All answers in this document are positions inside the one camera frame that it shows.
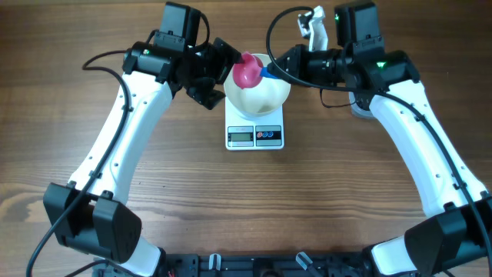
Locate pink scoop blue handle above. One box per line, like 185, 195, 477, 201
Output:
232, 52, 278, 89

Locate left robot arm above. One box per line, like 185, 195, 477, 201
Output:
43, 2, 241, 276

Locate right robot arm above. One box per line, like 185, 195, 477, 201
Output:
268, 1, 491, 276

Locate white bowl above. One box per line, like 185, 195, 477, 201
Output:
224, 54, 291, 117

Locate white digital kitchen scale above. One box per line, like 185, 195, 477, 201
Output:
225, 98, 284, 151

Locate clear plastic bean container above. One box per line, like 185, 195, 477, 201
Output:
349, 92, 374, 119

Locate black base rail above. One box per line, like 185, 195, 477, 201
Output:
91, 252, 435, 277

